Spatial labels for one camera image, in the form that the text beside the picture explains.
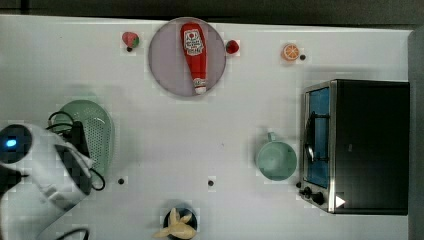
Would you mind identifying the red ketchup bottle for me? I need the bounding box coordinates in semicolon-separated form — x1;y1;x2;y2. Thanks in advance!
180;22;207;95

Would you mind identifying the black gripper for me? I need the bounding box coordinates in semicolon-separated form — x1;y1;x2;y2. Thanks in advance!
63;121;90;157

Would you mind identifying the yellow toy banana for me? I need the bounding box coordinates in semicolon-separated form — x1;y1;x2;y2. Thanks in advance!
153;208;197;240

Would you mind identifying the black toaster oven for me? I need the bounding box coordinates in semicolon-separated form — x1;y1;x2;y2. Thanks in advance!
296;79;410;215

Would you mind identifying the orange slice toy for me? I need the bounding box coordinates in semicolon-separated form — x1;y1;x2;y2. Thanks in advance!
281;43;300;61

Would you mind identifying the red toy strawberry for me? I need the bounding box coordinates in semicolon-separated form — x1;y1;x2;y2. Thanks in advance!
226;40;239;54

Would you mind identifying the red green toy fruit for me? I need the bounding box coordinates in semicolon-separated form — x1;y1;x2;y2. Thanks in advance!
122;32;140;48

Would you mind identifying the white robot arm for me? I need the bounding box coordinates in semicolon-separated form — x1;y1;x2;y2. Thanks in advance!
1;123;92;240

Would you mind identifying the green plastic strainer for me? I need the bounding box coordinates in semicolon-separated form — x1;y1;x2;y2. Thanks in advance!
48;100;115;191

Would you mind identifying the teal mug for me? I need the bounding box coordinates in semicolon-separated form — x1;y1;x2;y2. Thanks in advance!
255;132;297;181

